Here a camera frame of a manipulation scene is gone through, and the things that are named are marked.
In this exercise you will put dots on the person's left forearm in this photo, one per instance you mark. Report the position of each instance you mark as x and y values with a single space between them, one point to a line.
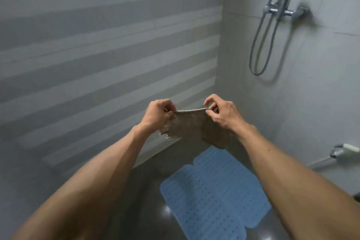
92 183

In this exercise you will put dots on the white chrome hand sprayer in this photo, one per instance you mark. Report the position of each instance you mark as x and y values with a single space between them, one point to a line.
347 149

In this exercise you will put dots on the person's left fingers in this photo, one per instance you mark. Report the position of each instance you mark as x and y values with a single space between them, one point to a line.
168 106

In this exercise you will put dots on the person's left hand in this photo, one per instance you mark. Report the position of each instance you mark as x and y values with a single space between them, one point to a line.
153 116

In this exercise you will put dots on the person's right middle finger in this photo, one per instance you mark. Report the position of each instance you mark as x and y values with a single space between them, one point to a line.
214 106

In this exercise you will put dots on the person's right hand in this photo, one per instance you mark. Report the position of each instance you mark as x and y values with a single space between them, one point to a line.
227 116

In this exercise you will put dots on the person's right thumb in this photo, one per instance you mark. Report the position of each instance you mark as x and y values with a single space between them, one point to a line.
212 115

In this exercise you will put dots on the grey-brown cleaning cloth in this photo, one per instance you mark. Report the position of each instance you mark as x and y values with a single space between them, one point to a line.
194 125

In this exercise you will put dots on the blue perforated shower mat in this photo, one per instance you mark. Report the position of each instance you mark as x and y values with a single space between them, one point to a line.
213 192

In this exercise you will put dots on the person's right forearm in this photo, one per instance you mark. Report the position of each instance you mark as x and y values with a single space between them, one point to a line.
292 189

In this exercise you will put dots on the chrome shower mixer valve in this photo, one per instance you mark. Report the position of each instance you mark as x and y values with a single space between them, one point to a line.
294 12

